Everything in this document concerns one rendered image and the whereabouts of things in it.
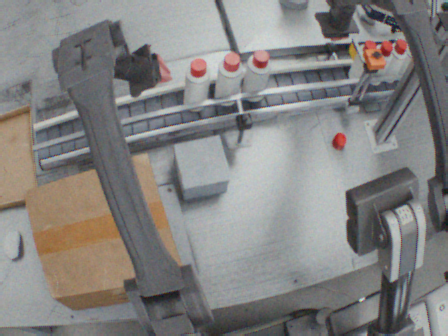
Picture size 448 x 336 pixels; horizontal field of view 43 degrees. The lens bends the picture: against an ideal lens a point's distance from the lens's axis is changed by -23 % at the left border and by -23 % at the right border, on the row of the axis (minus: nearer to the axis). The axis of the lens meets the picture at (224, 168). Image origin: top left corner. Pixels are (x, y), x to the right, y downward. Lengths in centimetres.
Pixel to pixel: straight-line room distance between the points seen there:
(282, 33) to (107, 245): 75
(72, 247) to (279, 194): 56
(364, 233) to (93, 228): 70
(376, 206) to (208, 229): 92
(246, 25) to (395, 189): 109
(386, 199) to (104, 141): 33
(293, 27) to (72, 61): 103
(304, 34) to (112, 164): 101
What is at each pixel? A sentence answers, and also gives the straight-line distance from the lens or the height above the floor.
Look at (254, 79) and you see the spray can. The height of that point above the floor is 101.
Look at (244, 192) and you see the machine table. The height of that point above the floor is 83.
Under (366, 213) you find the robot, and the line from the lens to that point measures 69.
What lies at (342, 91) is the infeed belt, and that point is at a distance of 168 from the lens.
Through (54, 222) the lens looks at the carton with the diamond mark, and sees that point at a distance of 130.
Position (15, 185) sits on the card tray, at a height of 83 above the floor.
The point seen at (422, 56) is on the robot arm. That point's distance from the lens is 95.
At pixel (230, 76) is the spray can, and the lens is 147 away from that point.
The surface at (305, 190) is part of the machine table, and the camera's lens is 162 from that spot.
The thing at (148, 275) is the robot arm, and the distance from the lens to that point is 88.
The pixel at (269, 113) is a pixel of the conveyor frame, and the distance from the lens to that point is 163.
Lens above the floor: 237
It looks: 72 degrees down
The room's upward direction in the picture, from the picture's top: 11 degrees clockwise
